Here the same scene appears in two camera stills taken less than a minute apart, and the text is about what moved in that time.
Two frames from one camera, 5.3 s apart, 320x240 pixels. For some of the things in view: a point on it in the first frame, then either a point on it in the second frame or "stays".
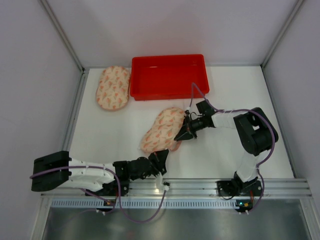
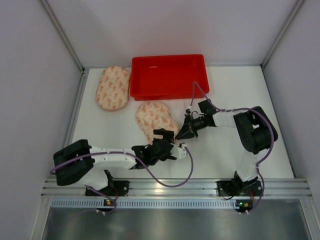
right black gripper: (189, 127) stays
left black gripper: (155, 163) -> (166, 142)
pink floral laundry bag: (113, 88) stays
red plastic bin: (168, 77) stays
